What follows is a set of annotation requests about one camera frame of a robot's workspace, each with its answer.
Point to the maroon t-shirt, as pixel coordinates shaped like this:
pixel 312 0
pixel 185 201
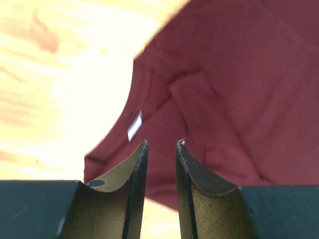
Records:
pixel 239 81

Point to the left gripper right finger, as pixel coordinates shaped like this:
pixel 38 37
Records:
pixel 209 206

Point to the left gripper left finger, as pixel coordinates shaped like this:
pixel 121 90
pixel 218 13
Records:
pixel 110 206

